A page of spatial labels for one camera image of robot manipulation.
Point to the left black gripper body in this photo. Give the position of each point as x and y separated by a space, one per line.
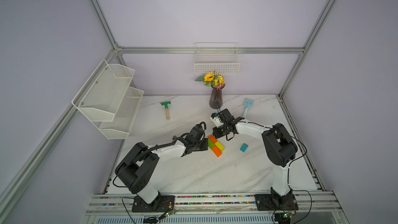
201 145

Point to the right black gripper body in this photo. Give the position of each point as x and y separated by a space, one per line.
221 130

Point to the orange block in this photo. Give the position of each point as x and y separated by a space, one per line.
213 139
216 151

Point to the yellow rectangular block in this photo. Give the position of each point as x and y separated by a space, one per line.
220 146

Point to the teal block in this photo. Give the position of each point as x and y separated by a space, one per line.
244 147

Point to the green rectangular block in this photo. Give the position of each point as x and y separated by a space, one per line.
211 144

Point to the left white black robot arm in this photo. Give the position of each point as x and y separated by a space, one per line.
136 168

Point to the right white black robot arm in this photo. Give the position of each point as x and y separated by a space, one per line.
279 144

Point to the dark ribbed glass vase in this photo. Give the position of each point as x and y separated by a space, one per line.
216 100

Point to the light blue toy fork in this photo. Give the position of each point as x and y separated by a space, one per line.
248 103

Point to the yellow artificial flower bouquet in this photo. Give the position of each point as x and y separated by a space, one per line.
213 80

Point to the white two-tier mesh shelf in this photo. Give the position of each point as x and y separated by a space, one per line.
109 101

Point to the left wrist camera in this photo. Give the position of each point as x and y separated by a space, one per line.
216 120

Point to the green toy rake wooden handle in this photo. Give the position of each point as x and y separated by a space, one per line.
166 106

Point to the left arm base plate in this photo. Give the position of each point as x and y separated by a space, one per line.
161 204

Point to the white wire wall basket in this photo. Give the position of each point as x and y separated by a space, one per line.
217 58

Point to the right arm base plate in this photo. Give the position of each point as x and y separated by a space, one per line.
273 201

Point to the aluminium front rail frame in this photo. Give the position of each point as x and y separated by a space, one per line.
318 207

